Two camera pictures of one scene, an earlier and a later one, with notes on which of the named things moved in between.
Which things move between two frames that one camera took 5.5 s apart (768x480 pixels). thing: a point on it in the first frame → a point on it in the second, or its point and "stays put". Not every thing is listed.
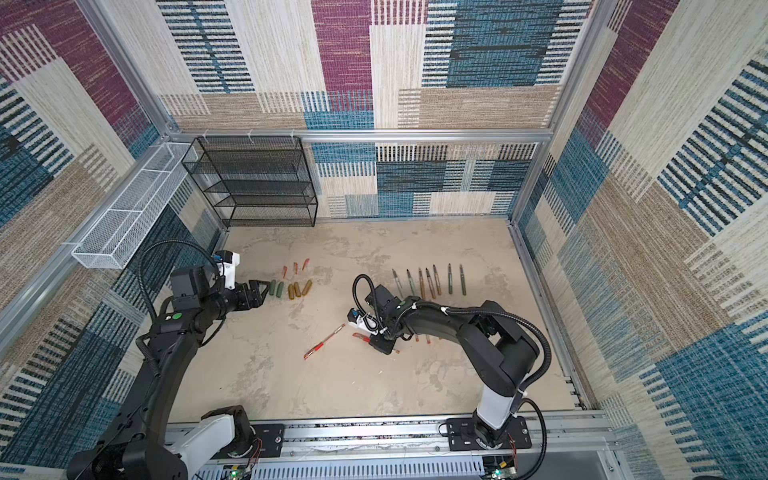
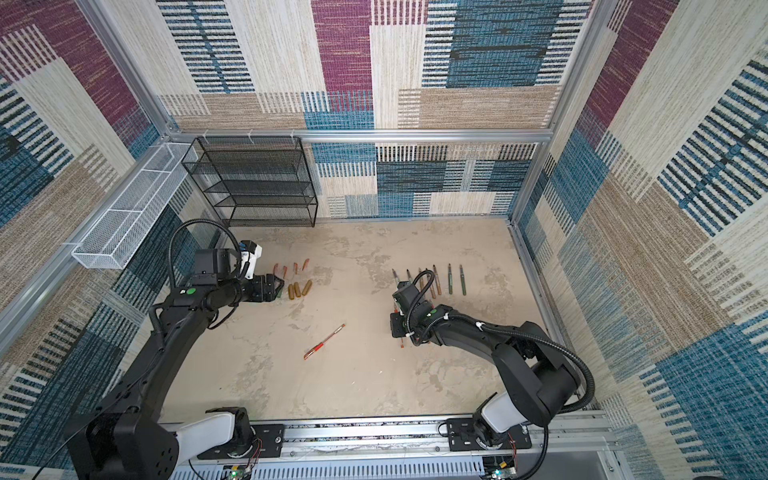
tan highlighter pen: [430, 283] stays put
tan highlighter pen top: [438, 284] stays put
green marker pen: [462, 279] stays put
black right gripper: [376, 341] → [396, 324]
